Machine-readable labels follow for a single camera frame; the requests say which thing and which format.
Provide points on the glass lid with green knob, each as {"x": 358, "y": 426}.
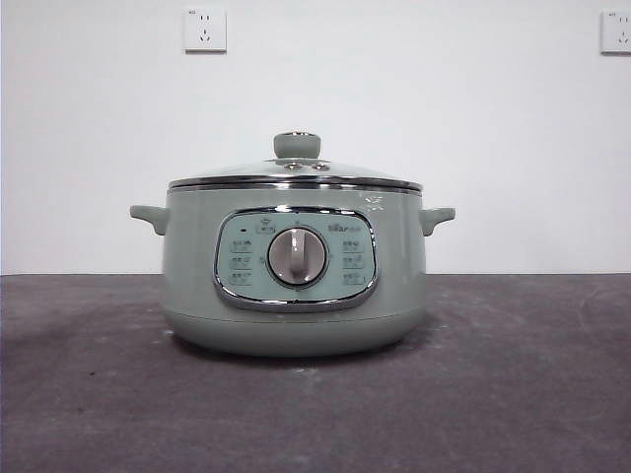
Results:
{"x": 297, "y": 147}

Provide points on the pale green electric cooking pot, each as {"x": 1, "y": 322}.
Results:
{"x": 404, "y": 276}

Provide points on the white wall socket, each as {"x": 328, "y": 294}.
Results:
{"x": 616, "y": 33}
{"x": 206, "y": 30}

